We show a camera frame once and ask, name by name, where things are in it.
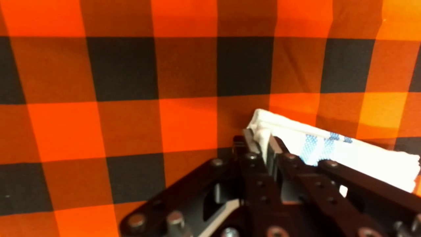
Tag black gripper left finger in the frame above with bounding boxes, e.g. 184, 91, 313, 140
119, 136, 281, 237

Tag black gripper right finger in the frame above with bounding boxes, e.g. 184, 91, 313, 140
267, 137, 421, 237

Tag white towel with blue stripes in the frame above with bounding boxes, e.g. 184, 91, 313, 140
247, 109, 419, 192

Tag red black plaid tablecloth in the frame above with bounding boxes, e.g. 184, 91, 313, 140
0, 0, 421, 237

